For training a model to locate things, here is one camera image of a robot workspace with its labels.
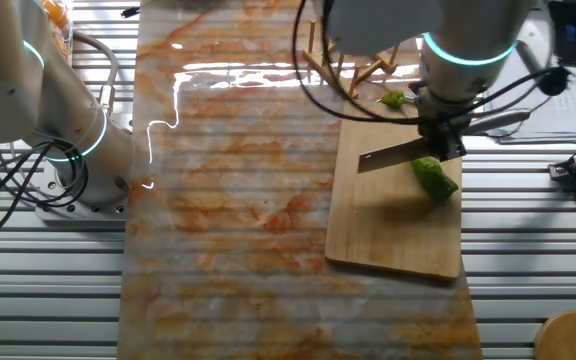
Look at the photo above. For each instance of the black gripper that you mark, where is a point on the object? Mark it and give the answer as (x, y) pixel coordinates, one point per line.
(440, 117)

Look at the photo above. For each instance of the steel cleaver knife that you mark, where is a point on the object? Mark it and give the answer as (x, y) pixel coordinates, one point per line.
(388, 156)

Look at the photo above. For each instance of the green chili pepper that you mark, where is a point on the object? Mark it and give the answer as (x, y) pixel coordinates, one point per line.
(433, 177)

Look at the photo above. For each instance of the small green chili piece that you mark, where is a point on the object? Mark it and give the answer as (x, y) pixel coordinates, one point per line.
(394, 100)

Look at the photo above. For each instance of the wooden cutting board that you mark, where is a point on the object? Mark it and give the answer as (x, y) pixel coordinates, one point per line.
(383, 225)

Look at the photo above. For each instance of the white paper sheets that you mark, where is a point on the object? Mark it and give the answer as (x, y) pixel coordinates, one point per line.
(563, 115)

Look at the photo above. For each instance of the wooden peg rack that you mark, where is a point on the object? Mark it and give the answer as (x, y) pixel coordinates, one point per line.
(318, 62)

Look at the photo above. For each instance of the black smartphone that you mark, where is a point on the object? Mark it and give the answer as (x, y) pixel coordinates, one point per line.
(568, 30)

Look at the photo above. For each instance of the orange marble pattern mat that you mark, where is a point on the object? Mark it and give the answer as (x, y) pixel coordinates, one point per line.
(243, 200)

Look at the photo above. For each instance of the wooden mug tree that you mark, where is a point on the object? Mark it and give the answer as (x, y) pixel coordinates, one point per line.
(573, 335)

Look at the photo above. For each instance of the small black plug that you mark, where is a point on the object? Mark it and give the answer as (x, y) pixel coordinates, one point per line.
(130, 12)

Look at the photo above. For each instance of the clear plastic fruit tray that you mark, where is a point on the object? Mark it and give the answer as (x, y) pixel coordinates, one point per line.
(68, 30)

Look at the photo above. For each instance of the orange fruit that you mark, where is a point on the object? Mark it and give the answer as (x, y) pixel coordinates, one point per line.
(53, 12)

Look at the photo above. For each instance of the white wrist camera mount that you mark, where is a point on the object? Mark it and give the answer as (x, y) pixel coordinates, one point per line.
(533, 55)

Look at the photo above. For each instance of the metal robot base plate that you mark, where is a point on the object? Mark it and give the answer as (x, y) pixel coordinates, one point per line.
(68, 212)

